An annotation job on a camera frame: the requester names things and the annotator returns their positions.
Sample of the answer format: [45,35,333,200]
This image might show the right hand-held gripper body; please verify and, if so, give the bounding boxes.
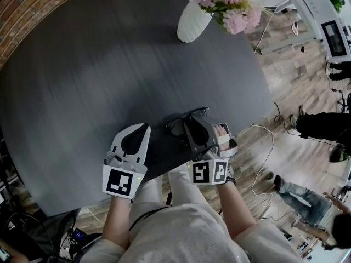
[187,122,239,187]

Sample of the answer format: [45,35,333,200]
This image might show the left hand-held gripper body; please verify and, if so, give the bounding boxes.
[102,150,149,201]

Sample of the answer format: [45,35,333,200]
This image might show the black eyeglasses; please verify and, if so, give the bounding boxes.
[164,106,211,146]

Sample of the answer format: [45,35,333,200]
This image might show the person's left forearm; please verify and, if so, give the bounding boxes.
[102,195,133,249]

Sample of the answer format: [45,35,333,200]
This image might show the person's right forearm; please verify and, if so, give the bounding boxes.
[216,183,258,240]

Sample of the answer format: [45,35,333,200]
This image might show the person's right hand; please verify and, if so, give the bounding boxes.
[214,124,231,151]

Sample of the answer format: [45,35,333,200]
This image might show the person's white trousers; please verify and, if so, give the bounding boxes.
[131,162,220,214]

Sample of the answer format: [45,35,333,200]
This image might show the black device with screen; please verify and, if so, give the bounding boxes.
[67,227,90,248]

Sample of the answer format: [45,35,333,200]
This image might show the person's white shirt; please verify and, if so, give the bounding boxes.
[81,203,304,263]

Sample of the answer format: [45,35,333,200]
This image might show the black office chair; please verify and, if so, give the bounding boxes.
[24,209,83,263]

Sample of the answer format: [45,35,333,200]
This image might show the white ribbed vase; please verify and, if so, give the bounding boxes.
[176,1,214,44]

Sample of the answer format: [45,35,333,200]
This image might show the pink flower bouquet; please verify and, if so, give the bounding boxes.
[188,0,264,36]

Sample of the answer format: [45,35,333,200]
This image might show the white microwave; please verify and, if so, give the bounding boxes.
[298,0,351,60]

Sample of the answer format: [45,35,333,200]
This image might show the small green plant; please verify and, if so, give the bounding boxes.
[327,0,346,14]

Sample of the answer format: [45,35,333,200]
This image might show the white floor cable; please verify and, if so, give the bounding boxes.
[250,123,275,207]

